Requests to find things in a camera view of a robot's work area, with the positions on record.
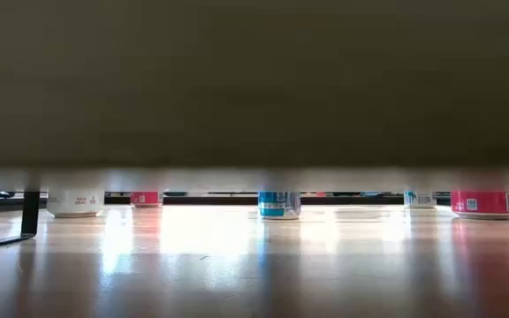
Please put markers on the blue and white beverage can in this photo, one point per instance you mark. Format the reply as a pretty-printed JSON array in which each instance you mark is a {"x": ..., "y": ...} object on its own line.
[{"x": 276, "y": 205}]

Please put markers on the red beverage can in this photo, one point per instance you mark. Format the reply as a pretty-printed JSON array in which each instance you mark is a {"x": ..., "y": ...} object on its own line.
[
  {"x": 146, "y": 199},
  {"x": 484, "y": 205}
]

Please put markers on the white teal-print beverage can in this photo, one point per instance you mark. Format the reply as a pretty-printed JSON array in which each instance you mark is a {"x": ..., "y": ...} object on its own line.
[{"x": 419, "y": 199}]

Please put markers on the black can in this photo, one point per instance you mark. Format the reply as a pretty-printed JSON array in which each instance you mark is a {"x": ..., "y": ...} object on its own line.
[{"x": 75, "y": 206}]

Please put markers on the black metal shelf leg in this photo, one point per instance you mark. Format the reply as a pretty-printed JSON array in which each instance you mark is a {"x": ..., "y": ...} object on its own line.
[{"x": 30, "y": 212}]

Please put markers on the black metal table frame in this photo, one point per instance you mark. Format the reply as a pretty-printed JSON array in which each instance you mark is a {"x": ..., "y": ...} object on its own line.
[{"x": 214, "y": 200}]

